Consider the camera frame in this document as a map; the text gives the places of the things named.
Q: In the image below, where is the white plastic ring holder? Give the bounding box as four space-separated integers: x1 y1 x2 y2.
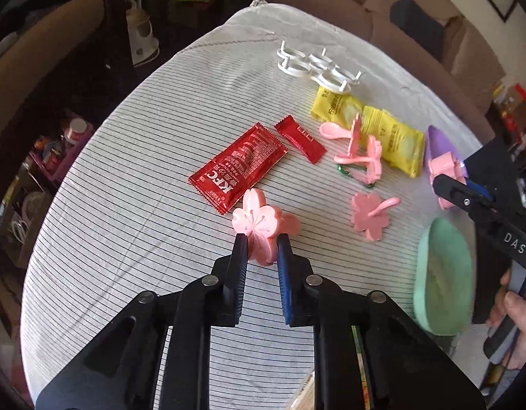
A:
277 40 364 95

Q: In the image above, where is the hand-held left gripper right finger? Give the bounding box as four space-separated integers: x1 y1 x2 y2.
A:
277 234 488 410

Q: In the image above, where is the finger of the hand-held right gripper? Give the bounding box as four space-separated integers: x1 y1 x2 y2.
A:
433 174 503 223
458 158 496 201

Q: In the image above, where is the purple basket with bottles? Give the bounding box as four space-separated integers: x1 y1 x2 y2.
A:
28 111 95 184

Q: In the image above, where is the green plate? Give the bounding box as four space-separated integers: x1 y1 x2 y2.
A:
412 217 477 336

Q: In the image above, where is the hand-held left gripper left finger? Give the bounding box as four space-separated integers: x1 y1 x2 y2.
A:
34 234 252 410

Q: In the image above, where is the green carabiner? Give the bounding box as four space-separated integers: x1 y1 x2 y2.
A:
335 163 377 189

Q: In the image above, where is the pink flower hook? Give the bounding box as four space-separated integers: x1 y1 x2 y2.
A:
335 135 383 182
350 192 401 242
319 114 363 165
425 151 467 210
231 188 302 268

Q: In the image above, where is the dark grey cushion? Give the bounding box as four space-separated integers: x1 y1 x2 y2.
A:
391 0 445 58

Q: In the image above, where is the person's right hand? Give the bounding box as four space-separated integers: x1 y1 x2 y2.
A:
485 267 526 370

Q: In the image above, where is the purple plate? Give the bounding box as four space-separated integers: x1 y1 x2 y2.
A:
424 125 464 176

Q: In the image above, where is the small red candy packet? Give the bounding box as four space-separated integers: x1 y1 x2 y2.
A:
274 116 326 165

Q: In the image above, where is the yellow snack packet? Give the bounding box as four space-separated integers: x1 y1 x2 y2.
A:
361 106 426 179
311 86 366 126

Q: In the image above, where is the red ketchup packet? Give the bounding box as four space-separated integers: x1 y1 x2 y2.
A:
189 122 289 214

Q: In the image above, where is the brown armchair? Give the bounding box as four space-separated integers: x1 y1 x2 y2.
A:
0 0 105 137

